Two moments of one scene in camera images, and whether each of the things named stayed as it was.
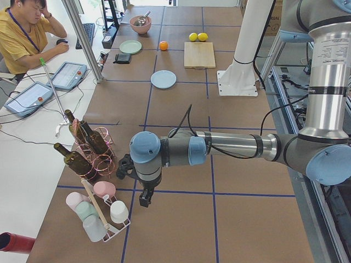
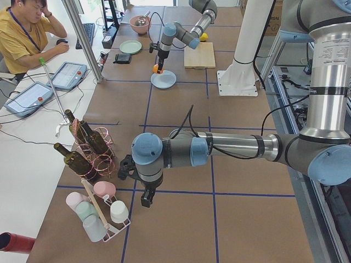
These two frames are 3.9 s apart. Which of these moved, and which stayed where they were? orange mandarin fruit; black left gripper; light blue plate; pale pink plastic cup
Moved: orange mandarin fruit
Stayed: light blue plate; pale pink plastic cup; black left gripper
